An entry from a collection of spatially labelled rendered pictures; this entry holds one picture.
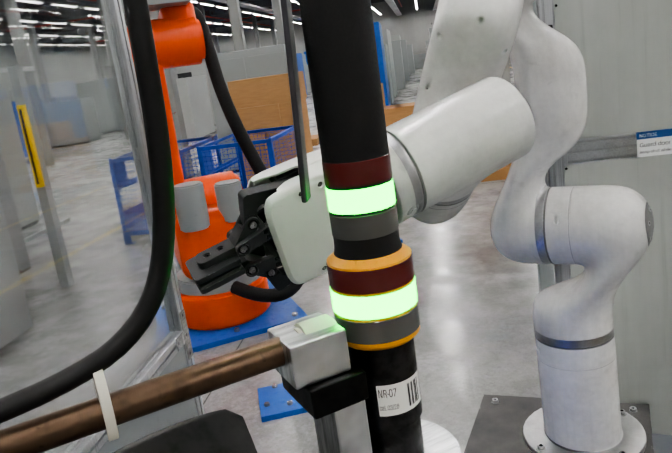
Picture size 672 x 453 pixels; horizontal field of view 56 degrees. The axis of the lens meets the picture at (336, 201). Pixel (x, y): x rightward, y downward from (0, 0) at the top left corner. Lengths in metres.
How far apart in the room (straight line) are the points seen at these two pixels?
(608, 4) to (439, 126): 1.63
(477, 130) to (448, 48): 0.14
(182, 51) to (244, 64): 6.76
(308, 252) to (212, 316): 3.83
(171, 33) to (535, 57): 3.54
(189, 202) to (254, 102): 4.45
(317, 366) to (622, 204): 0.73
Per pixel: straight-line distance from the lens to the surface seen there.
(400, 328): 0.32
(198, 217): 4.17
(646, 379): 2.50
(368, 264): 0.30
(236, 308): 4.35
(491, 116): 0.59
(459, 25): 0.67
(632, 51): 2.19
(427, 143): 0.56
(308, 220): 0.53
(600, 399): 1.10
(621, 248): 0.98
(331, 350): 0.31
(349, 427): 0.33
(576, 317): 1.03
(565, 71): 0.96
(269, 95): 8.37
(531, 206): 1.00
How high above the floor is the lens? 1.67
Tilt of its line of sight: 12 degrees down
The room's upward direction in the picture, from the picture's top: 8 degrees counter-clockwise
